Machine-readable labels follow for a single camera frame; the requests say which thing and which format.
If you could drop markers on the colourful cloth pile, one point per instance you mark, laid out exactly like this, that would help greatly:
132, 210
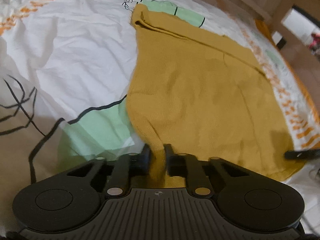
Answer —
315, 40

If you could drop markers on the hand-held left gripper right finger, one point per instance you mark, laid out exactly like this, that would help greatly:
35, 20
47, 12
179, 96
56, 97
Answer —
170, 158

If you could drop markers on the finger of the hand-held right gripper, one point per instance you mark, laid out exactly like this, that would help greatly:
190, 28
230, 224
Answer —
302, 154

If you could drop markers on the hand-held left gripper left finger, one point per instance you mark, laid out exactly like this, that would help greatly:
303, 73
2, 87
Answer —
144, 158

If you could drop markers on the white printed bed sheet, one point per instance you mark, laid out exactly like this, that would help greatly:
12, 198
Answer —
75, 55

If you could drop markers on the mustard yellow knit sweater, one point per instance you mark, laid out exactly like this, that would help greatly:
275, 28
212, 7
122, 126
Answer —
200, 100

